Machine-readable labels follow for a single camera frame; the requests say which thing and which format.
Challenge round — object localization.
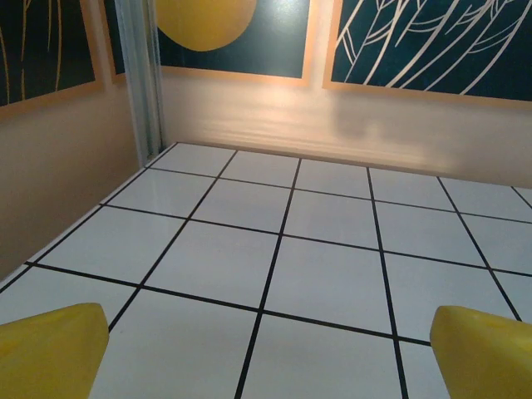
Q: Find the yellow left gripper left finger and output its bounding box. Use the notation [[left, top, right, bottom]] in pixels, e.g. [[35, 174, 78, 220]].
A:
[[0, 303, 111, 399]]

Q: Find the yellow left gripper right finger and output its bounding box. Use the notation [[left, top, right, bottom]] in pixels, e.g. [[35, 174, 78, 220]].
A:
[[430, 305, 532, 399]]

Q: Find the wall panel with yellow oval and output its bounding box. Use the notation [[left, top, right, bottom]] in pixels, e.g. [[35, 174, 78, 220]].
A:
[[101, 0, 311, 88]]

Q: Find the aluminium corner post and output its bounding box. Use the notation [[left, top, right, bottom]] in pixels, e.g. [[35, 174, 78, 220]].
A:
[[114, 0, 164, 167]]

